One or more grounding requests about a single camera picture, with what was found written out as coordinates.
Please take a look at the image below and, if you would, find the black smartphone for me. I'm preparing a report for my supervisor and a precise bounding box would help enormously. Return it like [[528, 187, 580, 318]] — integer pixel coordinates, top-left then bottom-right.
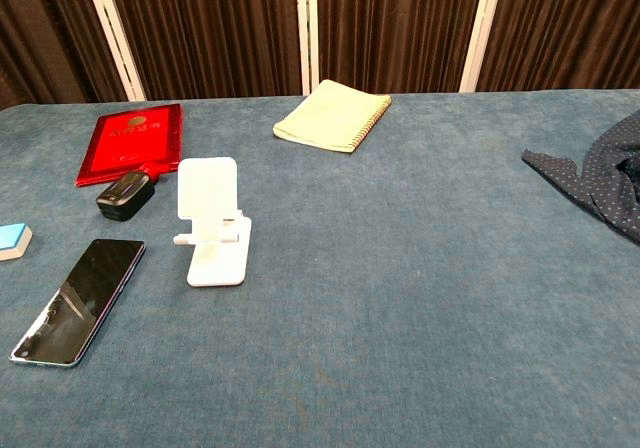
[[8, 238, 147, 369]]

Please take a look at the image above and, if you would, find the white folding phone stand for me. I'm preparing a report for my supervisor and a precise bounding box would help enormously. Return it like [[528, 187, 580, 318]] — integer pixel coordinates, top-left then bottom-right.
[[173, 156, 253, 288]]

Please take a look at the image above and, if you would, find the pale yellow spiral notebook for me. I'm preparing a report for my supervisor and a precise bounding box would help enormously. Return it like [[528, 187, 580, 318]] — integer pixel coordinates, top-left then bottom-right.
[[272, 78, 393, 155]]

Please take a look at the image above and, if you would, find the blue table mat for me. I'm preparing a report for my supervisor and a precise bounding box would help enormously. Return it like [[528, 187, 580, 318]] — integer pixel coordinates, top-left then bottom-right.
[[0, 87, 640, 448]]

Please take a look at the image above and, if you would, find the brown folding screen panel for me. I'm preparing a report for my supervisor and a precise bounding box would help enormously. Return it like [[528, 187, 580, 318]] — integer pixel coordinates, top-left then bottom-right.
[[0, 0, 146, 112], [474, 0, 640, 93], [92, 0, 309, 102], [307, 0, 496, 95]]

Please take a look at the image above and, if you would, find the red certificate book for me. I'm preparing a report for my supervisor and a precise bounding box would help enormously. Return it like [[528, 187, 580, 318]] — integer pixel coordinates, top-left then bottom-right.
[[74, 103, 184, 188]]

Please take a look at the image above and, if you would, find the navy dotted cloth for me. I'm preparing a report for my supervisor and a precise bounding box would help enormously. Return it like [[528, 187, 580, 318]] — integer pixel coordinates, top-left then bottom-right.
[[521, 109, 640, 247]]

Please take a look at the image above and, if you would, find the blue and white eraser block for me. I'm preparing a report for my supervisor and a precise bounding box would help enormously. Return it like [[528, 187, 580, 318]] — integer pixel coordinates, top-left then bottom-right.
[[0, 222, 34, 263]]

